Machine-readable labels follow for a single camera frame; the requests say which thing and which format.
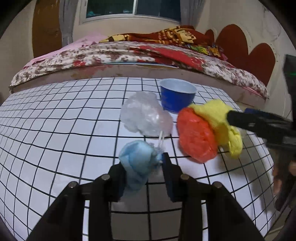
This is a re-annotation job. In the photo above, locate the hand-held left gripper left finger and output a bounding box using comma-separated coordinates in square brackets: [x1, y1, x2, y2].
[26, 163, 126, 241]

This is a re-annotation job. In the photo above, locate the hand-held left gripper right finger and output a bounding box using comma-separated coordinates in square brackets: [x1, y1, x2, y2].
[162, 152, 265, 241]

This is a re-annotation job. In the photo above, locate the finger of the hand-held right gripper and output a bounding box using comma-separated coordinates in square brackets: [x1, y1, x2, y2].
[228, 111, 296, 149]
[244, 108, 296, 130]

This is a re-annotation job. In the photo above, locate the light blue plastic bag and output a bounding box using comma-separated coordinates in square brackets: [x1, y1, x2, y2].
[118, 131, 166, 197]

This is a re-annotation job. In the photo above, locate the yellow cloth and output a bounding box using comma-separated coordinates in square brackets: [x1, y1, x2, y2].
[188, 99, 243, 160]

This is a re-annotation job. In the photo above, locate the orange plastic bag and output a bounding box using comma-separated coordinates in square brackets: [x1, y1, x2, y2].
[177, 107, 219, 164]

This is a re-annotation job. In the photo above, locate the clear plastic bag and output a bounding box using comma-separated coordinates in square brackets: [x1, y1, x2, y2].
[120, 91, 174, 137]

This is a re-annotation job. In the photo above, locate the blue paper cup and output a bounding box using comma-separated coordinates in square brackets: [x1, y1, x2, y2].
[159, 78, 198, 114]

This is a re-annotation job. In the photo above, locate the person's right hand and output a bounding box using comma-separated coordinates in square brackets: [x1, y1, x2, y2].
[272, 162, 284, 196]

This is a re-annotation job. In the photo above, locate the white checked tablecloth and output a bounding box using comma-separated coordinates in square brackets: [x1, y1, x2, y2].
[0, 77, 278, 241]

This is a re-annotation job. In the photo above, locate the red scalloped headboard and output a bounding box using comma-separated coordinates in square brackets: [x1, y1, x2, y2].
[205, 23, 277, 87]

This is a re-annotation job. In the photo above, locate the colourful printed pillow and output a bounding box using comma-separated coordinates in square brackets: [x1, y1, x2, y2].
[192, 44, 225, 59]

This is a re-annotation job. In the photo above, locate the red patterned blanket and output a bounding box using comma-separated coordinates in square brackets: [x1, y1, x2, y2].
[99, 25, 226, 61]

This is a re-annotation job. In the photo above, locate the grey curtain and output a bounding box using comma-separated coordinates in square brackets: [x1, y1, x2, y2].
[59, 0, 75, 45]
[180, 0, 197, 29]

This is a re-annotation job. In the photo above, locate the mattress with floral sheet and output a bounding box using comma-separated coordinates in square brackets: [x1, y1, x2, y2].
[9, 42, 270, 105]

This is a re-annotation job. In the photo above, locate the pink cloth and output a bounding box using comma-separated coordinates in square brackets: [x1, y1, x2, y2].
[23, 32, 109, 69]

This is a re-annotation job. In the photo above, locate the brown wooden door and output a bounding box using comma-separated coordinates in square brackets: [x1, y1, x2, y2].
[32, 0, 62, 58]

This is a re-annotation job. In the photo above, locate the wide sliding glass window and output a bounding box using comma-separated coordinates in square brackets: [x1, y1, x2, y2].
[79, 0, 185, 25]

